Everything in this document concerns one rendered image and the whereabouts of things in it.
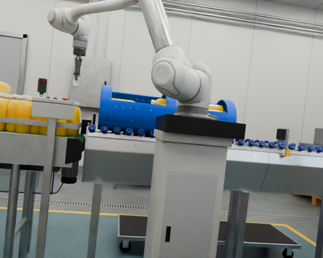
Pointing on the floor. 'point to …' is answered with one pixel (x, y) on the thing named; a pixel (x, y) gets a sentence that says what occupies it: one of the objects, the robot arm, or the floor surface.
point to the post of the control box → (46, 188)
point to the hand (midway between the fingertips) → (76, 81)
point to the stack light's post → (31, 222)
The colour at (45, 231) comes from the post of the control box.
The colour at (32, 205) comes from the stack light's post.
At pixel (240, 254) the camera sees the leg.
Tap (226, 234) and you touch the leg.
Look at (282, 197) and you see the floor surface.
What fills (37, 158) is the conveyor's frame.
